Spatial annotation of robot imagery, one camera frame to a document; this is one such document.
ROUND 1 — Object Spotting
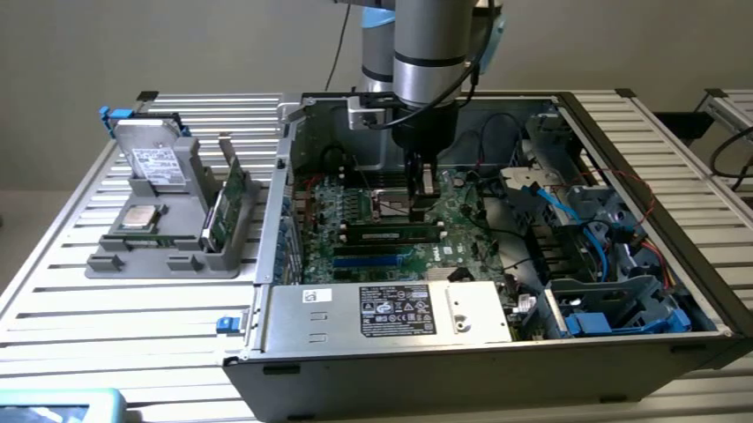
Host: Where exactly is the green motherboard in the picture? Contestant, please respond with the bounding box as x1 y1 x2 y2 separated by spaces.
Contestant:
292 167 509 284

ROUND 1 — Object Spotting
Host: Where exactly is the thick black cable loop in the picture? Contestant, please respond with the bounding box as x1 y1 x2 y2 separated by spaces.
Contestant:
709 126 753 193

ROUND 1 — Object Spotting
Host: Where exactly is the silver power supply unit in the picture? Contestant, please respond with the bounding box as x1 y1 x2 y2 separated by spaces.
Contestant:
262 281 514 354

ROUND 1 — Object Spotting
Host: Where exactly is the black internal case cable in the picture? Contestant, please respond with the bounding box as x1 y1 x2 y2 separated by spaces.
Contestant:
477 112 526 169

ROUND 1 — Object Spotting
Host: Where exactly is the metal CPU socket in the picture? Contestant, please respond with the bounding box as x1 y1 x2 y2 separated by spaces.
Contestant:
364 187 412 221

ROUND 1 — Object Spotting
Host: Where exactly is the blue SATA wire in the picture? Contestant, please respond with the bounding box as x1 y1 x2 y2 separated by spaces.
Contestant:
579 219 638 284
525 182 585 222

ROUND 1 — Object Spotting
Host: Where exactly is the grey plastic parts rack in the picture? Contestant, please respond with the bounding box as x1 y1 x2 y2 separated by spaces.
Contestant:
84 136 263 280

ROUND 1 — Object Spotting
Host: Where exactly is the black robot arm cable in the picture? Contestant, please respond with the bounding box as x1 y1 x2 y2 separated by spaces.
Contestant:
364 52 481 131

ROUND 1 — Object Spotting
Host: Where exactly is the blue expansion slot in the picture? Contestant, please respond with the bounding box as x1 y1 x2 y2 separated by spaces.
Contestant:
331 255 402 269

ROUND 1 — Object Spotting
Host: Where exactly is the blue plastic clip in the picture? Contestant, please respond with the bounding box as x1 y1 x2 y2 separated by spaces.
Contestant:
214 313 244 335

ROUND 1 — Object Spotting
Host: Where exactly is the teal plastic box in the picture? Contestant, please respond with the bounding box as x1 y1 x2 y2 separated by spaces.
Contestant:
0 387 128 423

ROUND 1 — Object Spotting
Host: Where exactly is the black RAM stick white label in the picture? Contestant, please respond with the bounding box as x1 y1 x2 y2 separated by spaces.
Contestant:
342 221 443 245

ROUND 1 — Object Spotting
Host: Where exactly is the black expansion slot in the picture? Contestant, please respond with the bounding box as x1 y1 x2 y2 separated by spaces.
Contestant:
331 245 396 257

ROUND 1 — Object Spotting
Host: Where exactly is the silver hard disk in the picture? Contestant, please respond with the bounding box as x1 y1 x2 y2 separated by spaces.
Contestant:
113 117 189 187

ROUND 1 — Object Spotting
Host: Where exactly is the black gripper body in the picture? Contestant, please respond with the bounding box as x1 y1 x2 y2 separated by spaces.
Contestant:
388 101 461 156

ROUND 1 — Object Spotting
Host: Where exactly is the open grey PC case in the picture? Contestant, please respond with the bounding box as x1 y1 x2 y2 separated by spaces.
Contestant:
222 90 746 419

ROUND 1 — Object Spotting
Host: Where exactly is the silver CPU chip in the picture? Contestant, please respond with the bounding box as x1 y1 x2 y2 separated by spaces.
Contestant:
119 204 171 232

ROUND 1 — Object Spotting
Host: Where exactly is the thin black hanging cable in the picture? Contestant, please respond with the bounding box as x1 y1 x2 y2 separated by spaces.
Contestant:
323 0 355 92

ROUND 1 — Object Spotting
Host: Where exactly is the green RAM stick in tray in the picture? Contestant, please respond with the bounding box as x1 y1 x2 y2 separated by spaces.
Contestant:
200 133 250 250

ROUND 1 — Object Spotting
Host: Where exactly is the thin red wire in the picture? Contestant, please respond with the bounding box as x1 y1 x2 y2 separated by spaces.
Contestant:
579 168 659 231

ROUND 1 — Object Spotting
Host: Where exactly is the blue disk bracket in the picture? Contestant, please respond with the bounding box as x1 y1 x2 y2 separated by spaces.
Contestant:
96 105 194 140

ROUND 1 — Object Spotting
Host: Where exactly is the grey disk bay cage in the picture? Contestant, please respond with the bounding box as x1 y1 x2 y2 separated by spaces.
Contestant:
541 263 697 339

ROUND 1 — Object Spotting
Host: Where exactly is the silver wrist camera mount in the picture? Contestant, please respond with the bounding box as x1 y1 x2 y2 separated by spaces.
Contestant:
346 95 394 131

